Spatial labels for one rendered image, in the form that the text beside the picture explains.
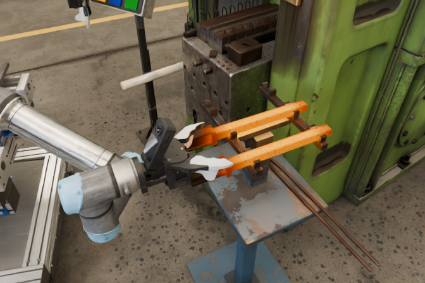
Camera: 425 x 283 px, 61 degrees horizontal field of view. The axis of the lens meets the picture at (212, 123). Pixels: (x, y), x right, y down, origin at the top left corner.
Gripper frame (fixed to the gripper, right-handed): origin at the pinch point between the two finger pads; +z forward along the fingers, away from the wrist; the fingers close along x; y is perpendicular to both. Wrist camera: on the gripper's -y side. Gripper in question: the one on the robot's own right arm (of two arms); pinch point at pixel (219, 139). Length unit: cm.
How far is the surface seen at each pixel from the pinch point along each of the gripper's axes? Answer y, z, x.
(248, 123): 8.9, 14.8, -10.8
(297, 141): 8.9, 22.9, 1.0
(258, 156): 8.9, 10.8, 1.4
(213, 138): 8.9, 3.3, -9.7
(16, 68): 111, -66, -264
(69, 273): 111, -53, -52
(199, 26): 13, 31, -81
